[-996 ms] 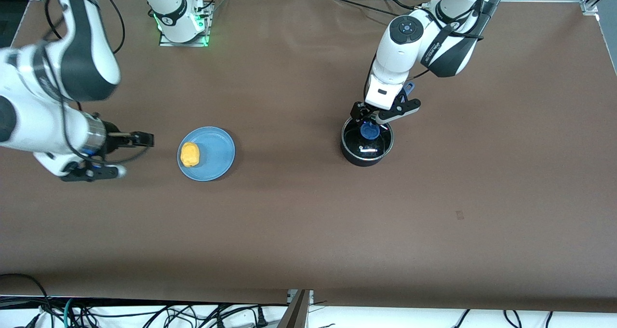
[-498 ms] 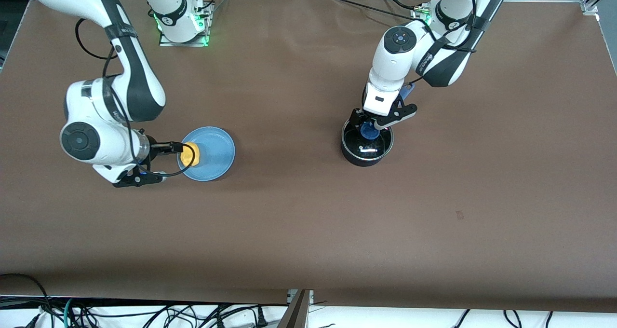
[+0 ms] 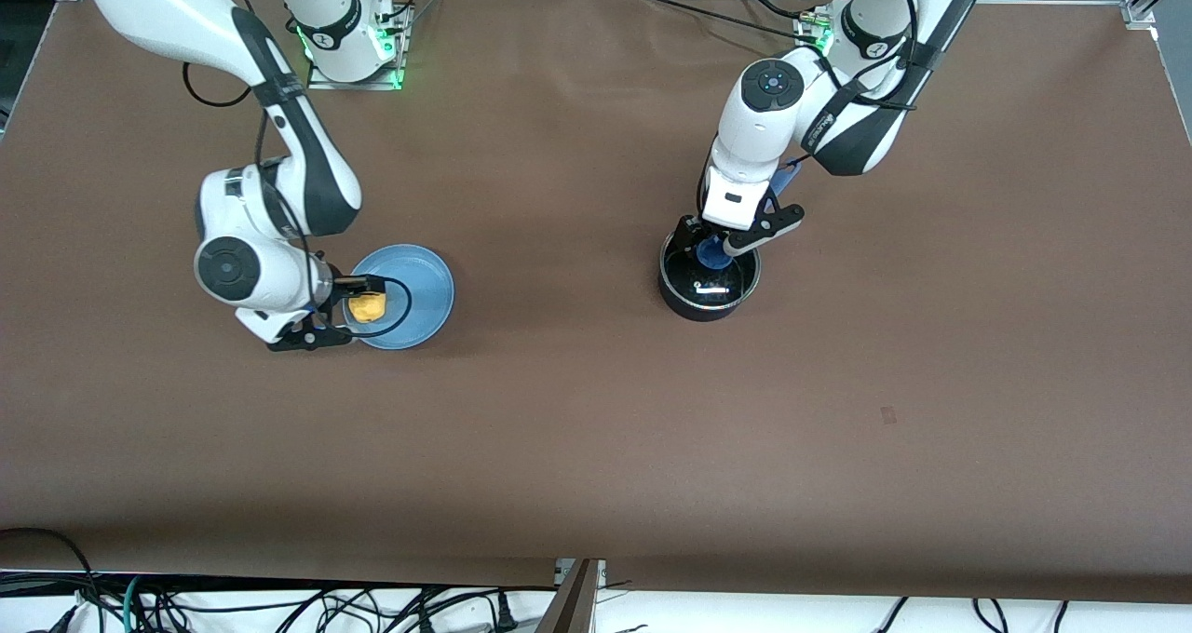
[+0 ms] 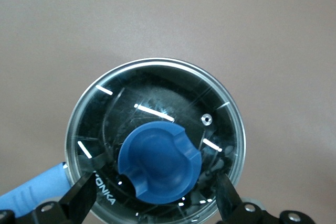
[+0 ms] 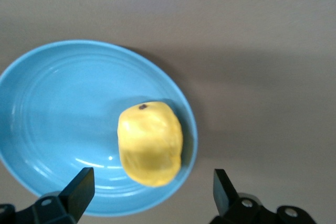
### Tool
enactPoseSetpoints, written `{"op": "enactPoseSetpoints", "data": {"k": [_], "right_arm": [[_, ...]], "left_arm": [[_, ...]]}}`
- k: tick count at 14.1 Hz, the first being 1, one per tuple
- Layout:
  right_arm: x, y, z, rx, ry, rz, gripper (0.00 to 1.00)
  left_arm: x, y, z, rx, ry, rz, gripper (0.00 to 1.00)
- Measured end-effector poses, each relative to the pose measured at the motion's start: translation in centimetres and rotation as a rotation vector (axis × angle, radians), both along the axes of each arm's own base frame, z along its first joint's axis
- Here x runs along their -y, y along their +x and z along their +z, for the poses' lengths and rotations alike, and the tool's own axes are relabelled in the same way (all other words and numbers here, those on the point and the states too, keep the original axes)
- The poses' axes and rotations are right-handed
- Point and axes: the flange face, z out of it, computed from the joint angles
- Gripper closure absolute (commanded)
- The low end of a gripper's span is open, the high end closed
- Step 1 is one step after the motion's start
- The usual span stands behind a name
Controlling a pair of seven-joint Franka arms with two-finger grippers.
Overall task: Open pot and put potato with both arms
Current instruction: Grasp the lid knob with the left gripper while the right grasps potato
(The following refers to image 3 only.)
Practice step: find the yellow potato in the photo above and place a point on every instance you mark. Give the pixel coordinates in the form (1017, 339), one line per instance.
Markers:
(365, 309)

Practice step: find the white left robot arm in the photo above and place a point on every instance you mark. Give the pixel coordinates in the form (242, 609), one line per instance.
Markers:
(764, 121)

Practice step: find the brown table cover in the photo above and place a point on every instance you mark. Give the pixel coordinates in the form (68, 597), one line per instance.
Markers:
(559, 428)

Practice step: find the glass lid with blue knob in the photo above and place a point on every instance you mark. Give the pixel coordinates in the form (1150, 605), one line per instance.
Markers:
(712, 284)

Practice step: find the blue round plate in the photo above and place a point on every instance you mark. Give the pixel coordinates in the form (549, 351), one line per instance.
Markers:
(424, 289)

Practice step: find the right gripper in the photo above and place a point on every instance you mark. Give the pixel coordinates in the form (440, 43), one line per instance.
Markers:
(348, 285)

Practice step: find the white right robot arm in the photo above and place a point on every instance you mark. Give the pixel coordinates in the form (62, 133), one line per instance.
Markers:
(307, 168)

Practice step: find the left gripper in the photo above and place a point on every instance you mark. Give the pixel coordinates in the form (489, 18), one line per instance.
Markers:
(685, 232)

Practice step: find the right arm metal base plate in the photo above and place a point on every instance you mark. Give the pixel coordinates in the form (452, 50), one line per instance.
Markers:
(396, 56)

